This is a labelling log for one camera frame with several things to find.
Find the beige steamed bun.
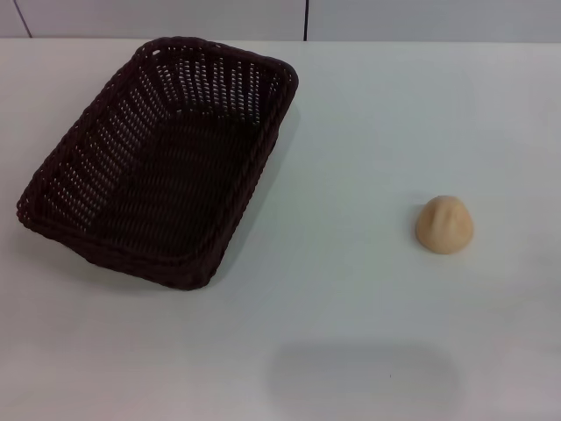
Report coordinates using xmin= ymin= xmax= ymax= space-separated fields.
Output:
xmin=415 ymin=195 xmax=475 ymax=255

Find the black woven rectangular basket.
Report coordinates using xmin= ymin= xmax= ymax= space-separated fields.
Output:
xmin=15 ymin=36 xmax=301 ymax=291

